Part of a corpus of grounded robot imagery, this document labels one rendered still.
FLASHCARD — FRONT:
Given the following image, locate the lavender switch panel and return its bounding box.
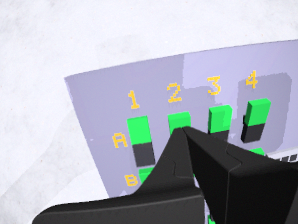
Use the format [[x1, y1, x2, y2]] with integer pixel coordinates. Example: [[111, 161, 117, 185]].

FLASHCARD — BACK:
[[64, 39, 298, 198]]

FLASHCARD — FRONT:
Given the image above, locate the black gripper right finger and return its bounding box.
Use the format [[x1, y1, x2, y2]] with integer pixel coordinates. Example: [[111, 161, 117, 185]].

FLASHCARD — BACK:
[[182, 125, 298, 224]]

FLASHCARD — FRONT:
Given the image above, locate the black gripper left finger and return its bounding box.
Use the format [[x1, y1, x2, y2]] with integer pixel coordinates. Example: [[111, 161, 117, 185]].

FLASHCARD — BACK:
[[32, 127, 206, 224]]

